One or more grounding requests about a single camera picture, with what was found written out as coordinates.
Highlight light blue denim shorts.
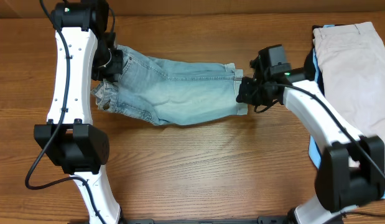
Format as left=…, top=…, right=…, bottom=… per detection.
left=91, top=45, right=248, bottom=126

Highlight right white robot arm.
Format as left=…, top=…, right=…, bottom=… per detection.
left=236, top=44, right=385, bottom=224

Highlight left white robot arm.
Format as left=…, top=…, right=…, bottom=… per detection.
left=25, top=0, right=125, bottom=223

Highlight light blue garment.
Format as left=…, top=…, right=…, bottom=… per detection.
left=308, top=24, right=385, bottom=200

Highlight beige shorts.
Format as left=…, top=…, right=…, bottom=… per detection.
left=312, top=21, right=385, bottom=177

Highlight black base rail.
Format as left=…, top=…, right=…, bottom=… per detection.
left=124, top=216, right=295, bottom=224

